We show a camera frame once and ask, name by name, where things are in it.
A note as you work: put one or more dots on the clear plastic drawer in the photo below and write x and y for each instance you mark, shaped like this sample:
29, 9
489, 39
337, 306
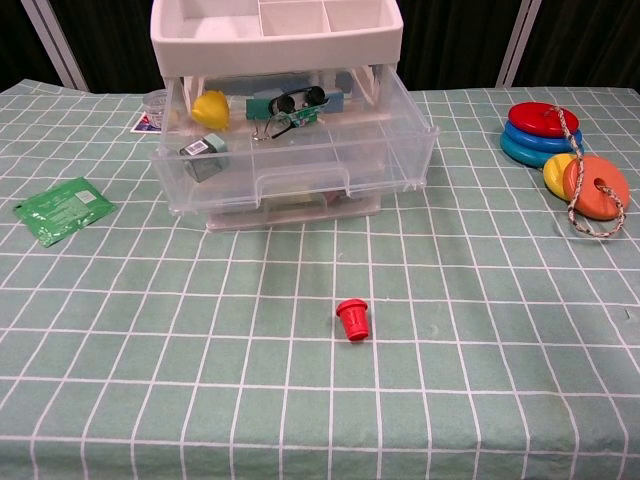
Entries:
300, 167
300, 219

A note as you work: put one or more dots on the red toy trash can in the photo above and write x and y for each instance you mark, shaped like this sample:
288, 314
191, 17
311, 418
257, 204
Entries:
354, 322

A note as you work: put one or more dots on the grey block in drawer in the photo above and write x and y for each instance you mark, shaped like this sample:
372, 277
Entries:
205, 160

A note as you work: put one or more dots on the green checked tablecloth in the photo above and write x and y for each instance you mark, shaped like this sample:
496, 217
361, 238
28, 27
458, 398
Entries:
320, 400

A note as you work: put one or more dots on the yellow toy helmet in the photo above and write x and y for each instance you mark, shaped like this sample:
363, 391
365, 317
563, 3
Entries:
210, 111

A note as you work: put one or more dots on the red white blue card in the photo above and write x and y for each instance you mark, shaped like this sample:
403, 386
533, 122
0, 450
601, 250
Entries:
142, 126

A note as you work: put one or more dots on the clear round jar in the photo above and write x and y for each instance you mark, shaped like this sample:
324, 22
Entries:
154, 105

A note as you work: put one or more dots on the black curtain panel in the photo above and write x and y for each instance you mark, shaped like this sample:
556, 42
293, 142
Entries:
450, 40
115, 40
590, 40
15, 40

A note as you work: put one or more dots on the yellow stacking disc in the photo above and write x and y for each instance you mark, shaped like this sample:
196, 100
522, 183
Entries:
554, 172

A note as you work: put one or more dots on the red stacking disc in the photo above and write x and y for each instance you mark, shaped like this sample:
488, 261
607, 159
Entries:
535, 119

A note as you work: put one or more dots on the green foil sachet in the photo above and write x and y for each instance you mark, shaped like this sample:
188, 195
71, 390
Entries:
62, 211

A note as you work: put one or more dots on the orange stacking disc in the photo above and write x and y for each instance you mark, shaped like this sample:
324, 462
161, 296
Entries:
605, 200

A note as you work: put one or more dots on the white plastic drawer unit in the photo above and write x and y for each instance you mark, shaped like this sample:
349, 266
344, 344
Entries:
280, 45

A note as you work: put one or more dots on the white frame pole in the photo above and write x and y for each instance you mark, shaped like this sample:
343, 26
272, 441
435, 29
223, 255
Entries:
55, 45
517, 40

